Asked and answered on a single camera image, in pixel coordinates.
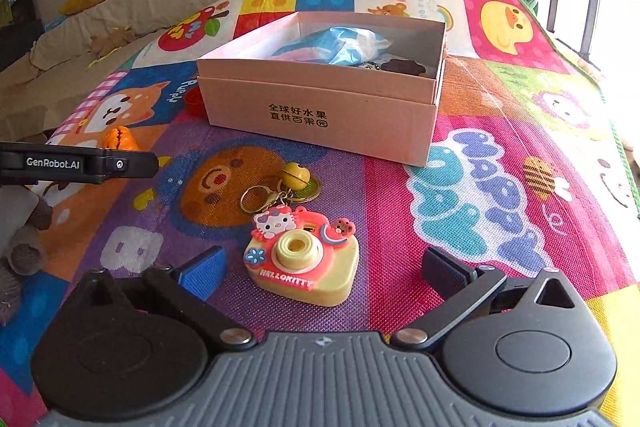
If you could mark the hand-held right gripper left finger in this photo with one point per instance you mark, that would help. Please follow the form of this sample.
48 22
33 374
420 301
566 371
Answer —
205 268

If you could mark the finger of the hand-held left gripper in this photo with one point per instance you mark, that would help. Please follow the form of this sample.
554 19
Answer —
135 164

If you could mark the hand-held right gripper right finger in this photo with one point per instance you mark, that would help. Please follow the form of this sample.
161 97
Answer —
444 269

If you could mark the pink cardboard box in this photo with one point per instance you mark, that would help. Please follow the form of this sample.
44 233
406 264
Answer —
320 127

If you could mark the brown flower toy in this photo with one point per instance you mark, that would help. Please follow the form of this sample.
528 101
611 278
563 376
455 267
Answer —
400 67

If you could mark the blue white tissue pack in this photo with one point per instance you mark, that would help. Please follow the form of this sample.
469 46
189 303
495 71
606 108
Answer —
345 47

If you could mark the person's left hand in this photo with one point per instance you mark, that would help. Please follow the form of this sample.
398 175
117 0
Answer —
25 252

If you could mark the orange toy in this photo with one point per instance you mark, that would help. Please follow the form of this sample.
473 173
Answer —
120 139

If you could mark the red toy bowl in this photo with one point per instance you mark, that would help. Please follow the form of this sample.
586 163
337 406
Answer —
194 103

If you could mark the beige sofa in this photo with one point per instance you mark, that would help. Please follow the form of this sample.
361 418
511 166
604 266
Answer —
65 57

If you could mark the dark furniture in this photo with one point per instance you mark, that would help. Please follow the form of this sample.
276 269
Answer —
20 42

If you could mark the colourful cartoon play mat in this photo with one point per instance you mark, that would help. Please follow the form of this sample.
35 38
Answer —
500 107

